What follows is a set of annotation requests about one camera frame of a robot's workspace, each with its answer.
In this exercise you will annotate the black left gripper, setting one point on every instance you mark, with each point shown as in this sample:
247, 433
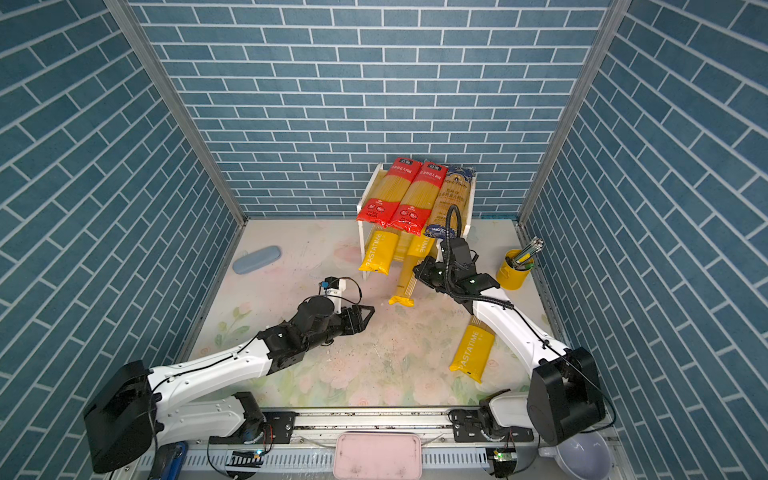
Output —
360, 324

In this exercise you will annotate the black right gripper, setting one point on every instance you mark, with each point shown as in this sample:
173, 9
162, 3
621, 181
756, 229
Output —
424, 272

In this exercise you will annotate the yellow pasta bag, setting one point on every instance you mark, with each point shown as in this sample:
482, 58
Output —
411, 270

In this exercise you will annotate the yellow Pastatime bag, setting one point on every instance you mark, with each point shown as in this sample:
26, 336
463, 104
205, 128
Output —
474, 350
380, 252

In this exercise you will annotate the red spaghetti bag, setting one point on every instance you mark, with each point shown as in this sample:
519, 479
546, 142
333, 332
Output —
381, 204
414, 209

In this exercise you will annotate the blue MoliPasta spaghetti bag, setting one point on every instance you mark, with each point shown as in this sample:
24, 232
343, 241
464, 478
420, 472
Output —
455, 190

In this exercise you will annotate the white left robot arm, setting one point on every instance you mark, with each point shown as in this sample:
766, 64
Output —
139, 408

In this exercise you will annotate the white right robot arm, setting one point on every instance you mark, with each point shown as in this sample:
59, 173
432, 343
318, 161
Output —
564, 397

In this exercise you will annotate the wooden two-tier shelf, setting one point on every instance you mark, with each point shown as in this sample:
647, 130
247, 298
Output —
366, 229

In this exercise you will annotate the yellow pen cup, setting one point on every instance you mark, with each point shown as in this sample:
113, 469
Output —
512, 276

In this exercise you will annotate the pens in cup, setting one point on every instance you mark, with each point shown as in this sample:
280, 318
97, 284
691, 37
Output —
524, 259

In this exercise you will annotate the blue glasses case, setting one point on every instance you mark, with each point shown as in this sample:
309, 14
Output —
256, 260

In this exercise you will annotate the pink tray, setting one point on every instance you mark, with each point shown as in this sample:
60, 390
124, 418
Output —
368, 455

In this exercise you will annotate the lavender mug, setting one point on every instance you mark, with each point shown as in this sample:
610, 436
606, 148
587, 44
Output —
585, 456

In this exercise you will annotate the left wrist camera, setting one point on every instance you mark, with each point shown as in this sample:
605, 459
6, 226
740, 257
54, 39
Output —
333, 288

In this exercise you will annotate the blue black handled tool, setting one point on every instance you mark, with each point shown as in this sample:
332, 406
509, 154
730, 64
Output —
168, 462

